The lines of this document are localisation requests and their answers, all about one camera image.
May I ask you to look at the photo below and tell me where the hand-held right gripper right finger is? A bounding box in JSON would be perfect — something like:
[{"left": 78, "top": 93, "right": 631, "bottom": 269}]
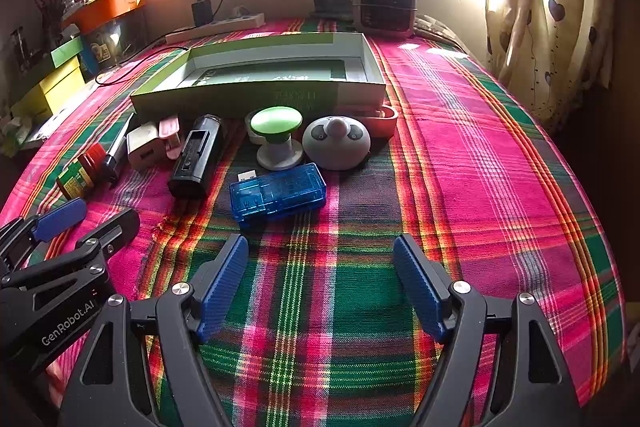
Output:
[{"left": 392, "top": 234, "right": 583, "bottom": 427}]

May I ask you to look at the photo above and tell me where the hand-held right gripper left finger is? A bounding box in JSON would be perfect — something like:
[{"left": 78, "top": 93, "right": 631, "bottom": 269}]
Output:
[{"left": 57, "top": 234, "right": 251, "bottom": 427}]

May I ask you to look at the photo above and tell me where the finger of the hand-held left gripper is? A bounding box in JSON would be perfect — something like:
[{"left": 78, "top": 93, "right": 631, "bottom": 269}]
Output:
[
  {"left": 0, "top": 208, "right": 142, "bottom": 325},
  {"left": 0, "top": 198, "right": 88, "bottom": 275}
]

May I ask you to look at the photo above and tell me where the red-capped small bottle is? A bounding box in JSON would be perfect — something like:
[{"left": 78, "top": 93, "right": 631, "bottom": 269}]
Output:
[{"left": 56, "top": 143, "right": 108, "bottom": 200}]

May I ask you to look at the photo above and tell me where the white charger plug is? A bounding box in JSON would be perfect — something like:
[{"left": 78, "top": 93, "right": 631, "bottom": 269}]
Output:
[{"left": 126, "top": 121, "right": 171, "bottom": 171}]

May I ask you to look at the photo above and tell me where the black oblong device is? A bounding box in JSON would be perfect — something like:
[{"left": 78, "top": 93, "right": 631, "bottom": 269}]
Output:
[{"left": 167, "top": 114, "right": 226, "bottom": 200}]

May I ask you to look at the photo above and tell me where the blue translucent usb tester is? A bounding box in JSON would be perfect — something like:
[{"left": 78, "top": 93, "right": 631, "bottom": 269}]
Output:
[{"left": 229, "top": 162, "right": 328, "bottom": 230}]

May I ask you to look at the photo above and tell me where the grey panda-face dome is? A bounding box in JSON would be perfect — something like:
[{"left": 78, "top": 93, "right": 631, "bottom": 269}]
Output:
[{"left": 301, "top": 116, "right": 372, "bottom": 171}]

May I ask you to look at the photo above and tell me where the green cardboard box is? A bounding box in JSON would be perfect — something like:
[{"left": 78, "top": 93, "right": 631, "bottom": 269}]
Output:
[{"left": 130, "top": 32, "right": 388, "bottom": 122}]

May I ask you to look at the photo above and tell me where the green mushroom-shaped lamp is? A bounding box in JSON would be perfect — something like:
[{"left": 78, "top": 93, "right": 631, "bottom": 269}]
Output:
[{"left": 249, "top": 106, "right": 306, "bottom": 171}]

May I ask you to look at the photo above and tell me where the slim black silver tool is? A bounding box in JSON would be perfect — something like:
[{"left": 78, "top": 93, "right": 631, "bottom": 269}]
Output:
[{"left": 101, "top": 113, "right": 137, "bottom": 186}]

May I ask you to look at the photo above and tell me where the yellow box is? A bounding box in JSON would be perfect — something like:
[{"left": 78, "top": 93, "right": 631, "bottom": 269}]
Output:
[{"left": 10, "top": 57, "right": 86, "bottom": 122}]

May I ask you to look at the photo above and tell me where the blue box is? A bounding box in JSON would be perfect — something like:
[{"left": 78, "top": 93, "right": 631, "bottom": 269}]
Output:
[{"left": 80, "top": 34, "right": 113, "bottom": 75}]

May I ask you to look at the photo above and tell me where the red bowl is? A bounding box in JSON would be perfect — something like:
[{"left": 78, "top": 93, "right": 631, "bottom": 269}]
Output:
[{"left": 345, "top": 104, "right": 399, "bottom": 140}]

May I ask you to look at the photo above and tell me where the clear plastic container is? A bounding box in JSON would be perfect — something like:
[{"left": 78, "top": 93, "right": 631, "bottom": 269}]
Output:
[{"left": 80, "top": 14, "right": 148, "bottom": 72}]

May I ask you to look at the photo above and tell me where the orange plastic tray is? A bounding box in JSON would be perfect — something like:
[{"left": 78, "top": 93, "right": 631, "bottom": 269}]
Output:
[{"left": 62, "top": 0, "right": 146, "bottom": 35}]

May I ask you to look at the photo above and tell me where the white power strip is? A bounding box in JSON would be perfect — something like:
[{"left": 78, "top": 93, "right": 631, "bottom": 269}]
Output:
[{"left": 165, "top": 12, "right": 266, "bottom": 45}]

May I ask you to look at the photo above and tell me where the black power adapter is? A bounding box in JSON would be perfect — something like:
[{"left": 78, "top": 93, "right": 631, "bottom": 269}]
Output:
[{"left": 191, "top": 0, "right": 217, "bottom": 28}]

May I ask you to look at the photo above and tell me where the patterned pillow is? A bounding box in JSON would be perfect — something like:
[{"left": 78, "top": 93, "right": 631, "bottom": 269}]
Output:
[{"left": 415, "top": 14, "right": 466, "bottom": 52}]

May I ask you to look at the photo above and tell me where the beige mini air cooler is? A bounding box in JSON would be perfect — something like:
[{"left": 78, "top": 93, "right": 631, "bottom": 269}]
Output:
[{"left": 352, "top": 0, "right": 418, "bottom": 38}]

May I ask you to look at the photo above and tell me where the cream patterned curtain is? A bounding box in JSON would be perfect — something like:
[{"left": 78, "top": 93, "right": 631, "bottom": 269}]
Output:
[{"left": 485, "top": 0, "right": 621, "bottom": 132}]

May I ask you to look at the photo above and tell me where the black charging cable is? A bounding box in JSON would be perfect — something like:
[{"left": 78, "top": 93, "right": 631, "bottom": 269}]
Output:
[{"left": 95, "top": 0, "right": 226, "bottom": 86}]

